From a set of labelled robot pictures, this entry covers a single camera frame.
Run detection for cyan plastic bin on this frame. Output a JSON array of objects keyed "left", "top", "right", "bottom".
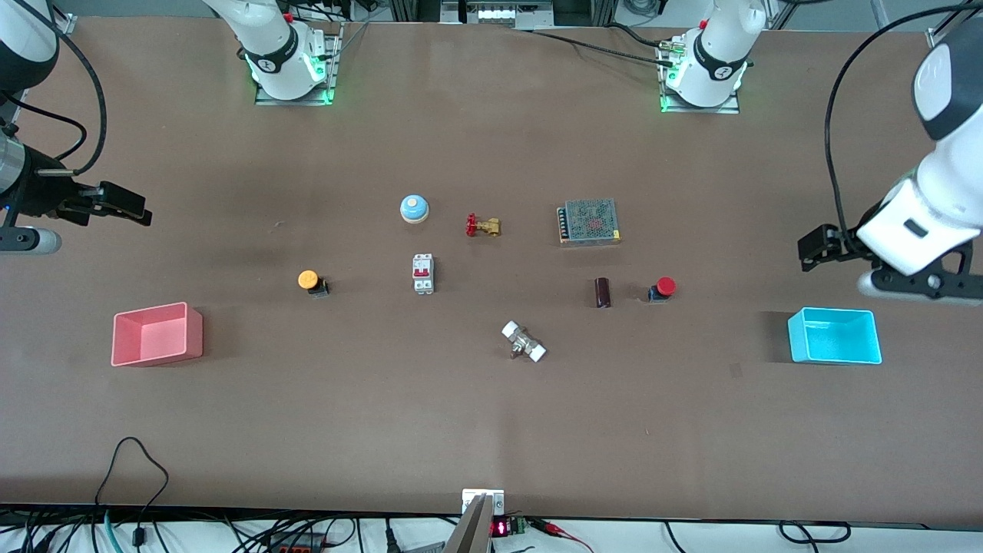
[{"left": 788, "top": 307, "right": 883, "bottom": 365}]

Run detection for pink plastic bin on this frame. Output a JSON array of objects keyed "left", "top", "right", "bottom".
[{"left": 111, "top": 302, "right": 204, "bottom": 367}]

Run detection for metal mesh power supply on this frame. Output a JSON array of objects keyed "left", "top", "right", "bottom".
[{"left": 557, "top": 198, "right": 623, "bottom": 247}]

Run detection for metal valve white caps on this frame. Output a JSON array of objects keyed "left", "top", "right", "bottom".
[{"left": 501, "top": 320, "right": 548, "bottom": 363}]

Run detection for red clip lead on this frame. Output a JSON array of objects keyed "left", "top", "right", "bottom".
[{"left": 530, "top": 519, "right": 594, "bottom": 553}]

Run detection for grey control box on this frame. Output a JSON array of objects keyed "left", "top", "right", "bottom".
[{"left": 440, "top": 0, "right": 555, "bottom": 30}]

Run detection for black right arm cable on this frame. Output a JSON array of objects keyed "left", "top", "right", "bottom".
[
  {"left": 15, "top": 0, "right": 107, "bottom": 176},
  {"left": 0, "top": 91, "right": 87, "bottom": 168}
]

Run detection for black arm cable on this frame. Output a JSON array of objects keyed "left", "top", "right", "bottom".
[
  {"left": 15, "top": 0, "right": 107, "bottom": 176},
  {"left": 824, "top": 0, "right": 983, "bottom": 235},
  {"left": 0, "top": 91, "right": 87, "bottom": 168}
]

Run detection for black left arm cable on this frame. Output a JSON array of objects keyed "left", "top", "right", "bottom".
[{"left": 824, "top": 0, "right": 983, "bottom": 235}]

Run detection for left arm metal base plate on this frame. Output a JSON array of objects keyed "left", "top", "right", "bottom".
[{"left": 659, "top": 38, "right": 740, "bottom": 115}]

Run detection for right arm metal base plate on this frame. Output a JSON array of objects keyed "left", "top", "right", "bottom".
[{"left": 254, "top": 22, "right": 344, "bottom": 107}]

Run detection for black looped cable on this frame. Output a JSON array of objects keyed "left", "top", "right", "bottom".
[{"left": 94, "top": 436, "right": 171, "bottom": 553}]

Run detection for black coiled floor cable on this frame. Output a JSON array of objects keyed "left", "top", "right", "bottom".
[{"left": 778, "top": 520, "right": 852, "bottom": 545}]

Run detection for black table cable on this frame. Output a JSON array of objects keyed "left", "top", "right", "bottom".
[{"left": 513, "top": 28, "right": 677, "bottom": 68}]

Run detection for white mount bracket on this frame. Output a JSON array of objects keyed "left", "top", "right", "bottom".
[{"left": 462, "top": 488, "right": 505, "bottom": 515}]

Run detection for grey camera mount pole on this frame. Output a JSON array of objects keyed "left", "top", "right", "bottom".
[{"left": 444, "top": 494, "right": 494, "bottom": 553}]

